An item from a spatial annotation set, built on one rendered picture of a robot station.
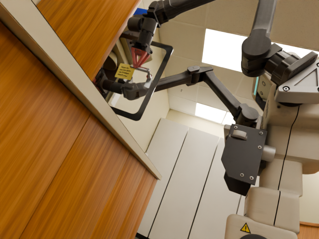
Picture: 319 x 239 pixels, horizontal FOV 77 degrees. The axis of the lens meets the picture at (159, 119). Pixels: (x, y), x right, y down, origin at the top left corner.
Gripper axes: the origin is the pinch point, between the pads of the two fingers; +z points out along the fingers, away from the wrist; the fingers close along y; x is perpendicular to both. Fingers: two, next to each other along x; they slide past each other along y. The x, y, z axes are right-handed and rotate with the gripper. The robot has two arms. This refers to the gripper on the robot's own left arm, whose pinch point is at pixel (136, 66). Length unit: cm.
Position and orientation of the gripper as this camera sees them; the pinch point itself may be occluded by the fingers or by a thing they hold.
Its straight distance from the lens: 88.3
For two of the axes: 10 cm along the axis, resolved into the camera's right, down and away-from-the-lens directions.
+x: 9.2, 3.4, -2.2
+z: -3.2, 9.4, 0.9
